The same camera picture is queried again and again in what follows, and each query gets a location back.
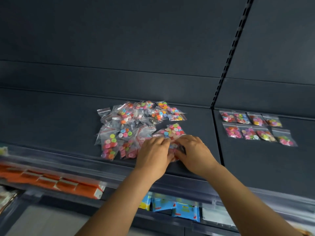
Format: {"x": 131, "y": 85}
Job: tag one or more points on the person's left hand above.
{"x": 152, "y": 159}

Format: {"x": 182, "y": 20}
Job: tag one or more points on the person's right hand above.
{"x": 197, "y": 159}

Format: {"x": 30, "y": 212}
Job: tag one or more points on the clear plastic button bag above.
{"x": 175, "y": 146}

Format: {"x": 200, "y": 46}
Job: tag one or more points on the grid of arranged button bags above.
{"x": 232, "y": 132}

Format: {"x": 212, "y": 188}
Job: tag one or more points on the pile of transparent button bags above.
{"x": 123, "y": 113}

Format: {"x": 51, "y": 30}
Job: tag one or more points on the person's left forearm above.
{"x": 115, "y": 211}

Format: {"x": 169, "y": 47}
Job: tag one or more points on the person's right forearm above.
{"x": 251, "y": 208}

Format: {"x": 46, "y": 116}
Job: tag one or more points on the blue yellow snack packet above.
{"x": 145, "y": 202}

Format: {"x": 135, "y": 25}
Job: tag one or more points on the white flat packet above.
{"x": 216, "y": 216}

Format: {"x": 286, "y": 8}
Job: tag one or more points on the row of orange boxes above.
{"x": 61, "y": 185}

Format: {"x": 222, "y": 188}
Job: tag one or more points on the red white snack packet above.
{"x": 6, "y": 199}

